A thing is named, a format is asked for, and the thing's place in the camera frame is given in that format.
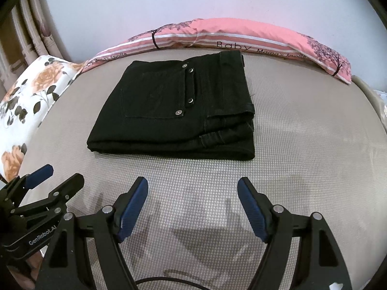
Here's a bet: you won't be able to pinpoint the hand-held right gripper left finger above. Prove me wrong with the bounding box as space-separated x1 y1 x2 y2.
36 176 149 290

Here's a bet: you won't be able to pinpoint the beige satin blanket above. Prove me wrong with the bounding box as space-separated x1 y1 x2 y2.
351 75 387 133

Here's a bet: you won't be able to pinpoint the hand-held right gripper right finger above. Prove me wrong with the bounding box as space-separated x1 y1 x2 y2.
237 176 353 290

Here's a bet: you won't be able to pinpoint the pink tree-print pillow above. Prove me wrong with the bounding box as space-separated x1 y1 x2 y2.
80 18 353 84

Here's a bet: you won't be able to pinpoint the white floral pillow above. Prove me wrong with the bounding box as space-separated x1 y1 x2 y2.
0 55 83 182

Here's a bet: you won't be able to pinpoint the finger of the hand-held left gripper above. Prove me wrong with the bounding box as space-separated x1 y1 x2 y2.
9 173 85 218
0 164 54 201

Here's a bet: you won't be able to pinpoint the black pants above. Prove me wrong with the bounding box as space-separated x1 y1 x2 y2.
87 51 256 161

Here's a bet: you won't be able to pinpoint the black cable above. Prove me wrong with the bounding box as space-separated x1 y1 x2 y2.
133 276 209 290

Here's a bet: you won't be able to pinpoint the beige woven bed mat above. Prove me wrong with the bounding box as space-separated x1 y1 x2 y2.
16 44 387 290

